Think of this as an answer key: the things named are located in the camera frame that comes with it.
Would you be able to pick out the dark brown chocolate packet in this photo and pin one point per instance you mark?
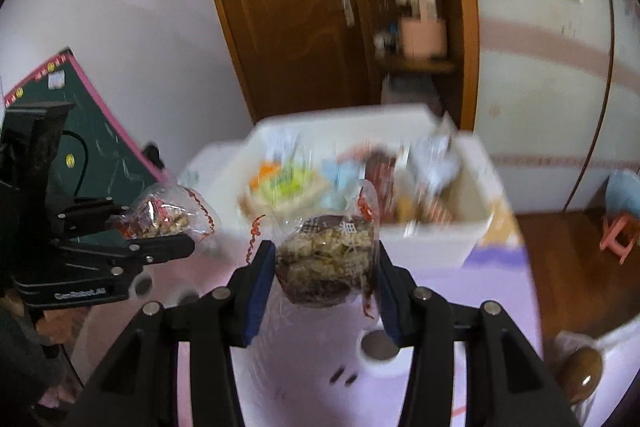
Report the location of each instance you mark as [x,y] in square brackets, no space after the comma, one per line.
[380,170]

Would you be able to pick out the wooden corner shelf unit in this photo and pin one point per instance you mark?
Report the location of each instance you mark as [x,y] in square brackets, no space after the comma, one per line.
[415,11]

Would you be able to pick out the walnut date cake bag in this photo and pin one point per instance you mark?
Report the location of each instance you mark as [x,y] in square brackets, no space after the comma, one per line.
[168,210]
[326,248]

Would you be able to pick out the brown wooden bed knob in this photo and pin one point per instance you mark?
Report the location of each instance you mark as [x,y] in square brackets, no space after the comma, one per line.
[580,374]

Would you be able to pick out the pink handled basket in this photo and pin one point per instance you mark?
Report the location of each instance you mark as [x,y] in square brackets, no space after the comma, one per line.
[422,34]

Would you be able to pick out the small pink stool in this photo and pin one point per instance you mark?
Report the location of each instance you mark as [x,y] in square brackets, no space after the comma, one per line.
[620,234]

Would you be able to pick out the blue white plush cushion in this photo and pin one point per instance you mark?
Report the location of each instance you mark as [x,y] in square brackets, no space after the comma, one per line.
[622,193]

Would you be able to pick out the light blue snack bag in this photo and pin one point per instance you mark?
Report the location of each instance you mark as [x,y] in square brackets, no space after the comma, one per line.
[342,176]

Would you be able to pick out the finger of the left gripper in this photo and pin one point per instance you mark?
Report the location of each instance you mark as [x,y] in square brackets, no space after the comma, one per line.
[130,259]
[89,216]

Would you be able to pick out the yellow green candy packet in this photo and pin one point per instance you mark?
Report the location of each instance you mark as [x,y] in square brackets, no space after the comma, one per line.
[286,183]

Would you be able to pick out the green chalkboard pink frame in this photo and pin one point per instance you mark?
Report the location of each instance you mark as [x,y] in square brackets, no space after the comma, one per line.
[97,156]

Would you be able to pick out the white red snack packet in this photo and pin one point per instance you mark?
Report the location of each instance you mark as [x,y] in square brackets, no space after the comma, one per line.
[433,163]

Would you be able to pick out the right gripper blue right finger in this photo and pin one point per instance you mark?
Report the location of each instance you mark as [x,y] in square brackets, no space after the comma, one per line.
[394,297]

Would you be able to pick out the white orange tube packet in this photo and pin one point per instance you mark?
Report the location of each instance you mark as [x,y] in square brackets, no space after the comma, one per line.
[280,146]

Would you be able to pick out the white plastic storage bin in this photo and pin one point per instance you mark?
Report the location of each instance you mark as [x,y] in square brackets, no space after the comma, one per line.
[459,214]

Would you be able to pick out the brown wooden door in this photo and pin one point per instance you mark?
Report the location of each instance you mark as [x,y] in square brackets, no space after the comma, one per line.
[295,56]

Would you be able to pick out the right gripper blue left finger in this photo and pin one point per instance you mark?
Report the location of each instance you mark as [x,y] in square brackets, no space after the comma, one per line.
[255,290]

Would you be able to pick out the person's left hand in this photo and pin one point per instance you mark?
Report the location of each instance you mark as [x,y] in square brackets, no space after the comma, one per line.
[50,327]

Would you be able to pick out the pink white bedding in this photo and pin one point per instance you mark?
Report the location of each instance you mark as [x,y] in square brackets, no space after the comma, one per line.
[619,350]

